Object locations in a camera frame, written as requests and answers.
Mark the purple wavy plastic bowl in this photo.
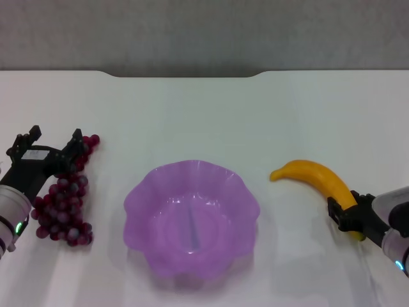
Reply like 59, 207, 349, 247
123, 159, 261, 282

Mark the dark red grape bunch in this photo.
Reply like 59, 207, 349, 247
31, 134, 101, 248

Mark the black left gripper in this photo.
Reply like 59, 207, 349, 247
0, 125, 86, 205

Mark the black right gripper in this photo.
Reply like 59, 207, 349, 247
327, 190, 392, 248

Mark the yellow banana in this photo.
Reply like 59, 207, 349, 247
270, 159, 368, 242

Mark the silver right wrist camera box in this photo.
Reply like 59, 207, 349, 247
372, 187, 409, 238

